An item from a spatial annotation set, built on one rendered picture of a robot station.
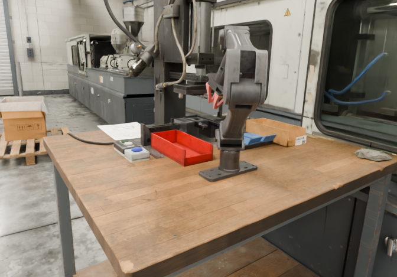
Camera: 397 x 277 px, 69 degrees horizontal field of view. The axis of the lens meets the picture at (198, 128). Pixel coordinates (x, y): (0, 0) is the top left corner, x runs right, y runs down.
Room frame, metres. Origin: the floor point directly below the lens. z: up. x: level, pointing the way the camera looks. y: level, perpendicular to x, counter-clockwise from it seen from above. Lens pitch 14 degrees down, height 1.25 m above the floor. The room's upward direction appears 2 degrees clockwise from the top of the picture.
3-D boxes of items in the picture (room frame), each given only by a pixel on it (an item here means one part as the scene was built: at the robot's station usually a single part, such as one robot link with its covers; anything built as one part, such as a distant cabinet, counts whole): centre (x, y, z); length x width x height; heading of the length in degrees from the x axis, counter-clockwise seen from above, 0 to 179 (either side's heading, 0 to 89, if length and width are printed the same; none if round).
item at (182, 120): (1.29, 0.00, 0.98); 0.20 x 0.10 x 0.01; 125
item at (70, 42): (7.78, 2.81, 1.24); 2.95 x 0.98 x 0.90; 32
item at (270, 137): (1.22, -0.26, 0.93); 0.15 x 0.07 x 0.03; 38
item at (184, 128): (1.29, 0.00, 0.94); 0.20 x 0.10 x 0.07; 125
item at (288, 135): (1.29, -0.35, 0.93); 0.25 x 0.13 x 0.08; 35
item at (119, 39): (5.53, 1.29, 1.60); 2.54 x 0.84 x 1.26; 32
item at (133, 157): (0.97, 0.21, 0.90); 0.07 x 0.07 x 0.06; 35
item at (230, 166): (0.87, -0.10, 0.94); 0.20 x 0.07 x 0.08; 125
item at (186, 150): (1.04, 0.07, 0.93); 0.25 x 0.12 x 0.06; 35
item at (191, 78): (1.33, 0.05, 1.22); 0.26 x 0.18 x 0.30; 35
